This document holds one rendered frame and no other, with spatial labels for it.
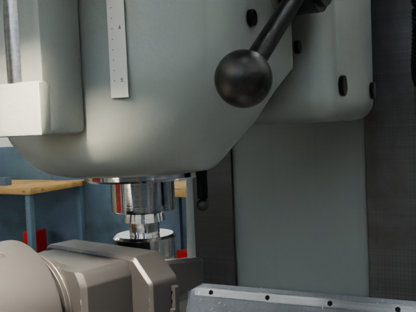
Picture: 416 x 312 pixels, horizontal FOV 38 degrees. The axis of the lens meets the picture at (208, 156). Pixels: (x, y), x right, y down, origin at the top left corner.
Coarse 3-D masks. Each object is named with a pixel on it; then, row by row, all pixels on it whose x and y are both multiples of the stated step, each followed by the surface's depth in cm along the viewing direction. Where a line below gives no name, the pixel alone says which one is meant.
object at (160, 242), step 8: (120, 232) 47; (128, 232) 47; (160, 232) 46; (168, 232) 46; (120, 240) 44; (128, 240) 44; (136, 240) 44; (144, 240) 44; (152, 240) 44; (160, 240) 44; (168, 240) 45; (144, 248) 44; (152, 248) 44; (160, 248) 44; (168, 248) 45
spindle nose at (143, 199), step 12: (120, 192) 44; (132, 192) 43; (144, 192) 43; (156, 192) 44; (168, 192) 45; (120, 204) 44; (132, 204) 44; (144, 204) 44; (156, 204) 44; (168, 204) 45
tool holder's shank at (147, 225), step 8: (128, 216) 45; (136, 216) 44; (144, 216) 44; (152, 216) 45; (160, 216) 45; (136, 224) 45; (144, 224) 45; (152, 224) 45; (136, 232) 45; (144, 232) 45; (152, 232) 45
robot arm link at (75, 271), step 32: (0, 256) 35; (32, 256) 36; (64, 256) 41; (96, 256) 41; (128, 256) 39; (160, 256) 40; (0, 288) 33; (32, 288) 34; (64, 288) 37; (96, 288) 37; (128, 288) 39; (160, 288) 39
